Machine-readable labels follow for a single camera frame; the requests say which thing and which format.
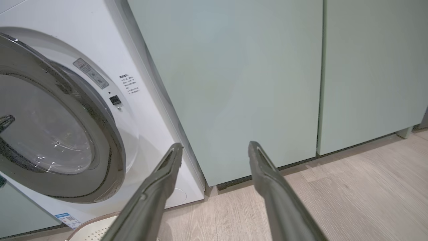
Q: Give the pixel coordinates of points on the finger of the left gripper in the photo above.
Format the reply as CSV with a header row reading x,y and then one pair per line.
x,y
6,122

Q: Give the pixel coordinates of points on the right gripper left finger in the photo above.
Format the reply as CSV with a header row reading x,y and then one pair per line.
x,y
150,201

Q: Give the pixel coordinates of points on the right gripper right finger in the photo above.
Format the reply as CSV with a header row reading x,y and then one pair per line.
x,y
281,201

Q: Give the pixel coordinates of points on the washing machine glass door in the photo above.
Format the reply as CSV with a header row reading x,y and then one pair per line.
x,y
43,134

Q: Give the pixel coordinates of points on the white front-load washing machine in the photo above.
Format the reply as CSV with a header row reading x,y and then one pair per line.
x,y
143,117

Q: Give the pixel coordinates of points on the pale green cabinet panel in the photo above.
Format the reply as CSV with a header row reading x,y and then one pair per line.
x,y
20,214
234,83

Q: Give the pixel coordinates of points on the black door latch socket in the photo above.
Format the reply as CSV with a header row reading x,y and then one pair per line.
x,y
115,100

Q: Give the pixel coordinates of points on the round white filter cover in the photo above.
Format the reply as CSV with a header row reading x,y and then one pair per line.
x,y
179,197

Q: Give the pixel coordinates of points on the cream perforated laundry basket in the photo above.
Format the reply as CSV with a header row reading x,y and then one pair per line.
x,y
93,231

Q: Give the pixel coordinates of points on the blue energy label sticker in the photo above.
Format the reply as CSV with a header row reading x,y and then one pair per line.
x,y
68,221

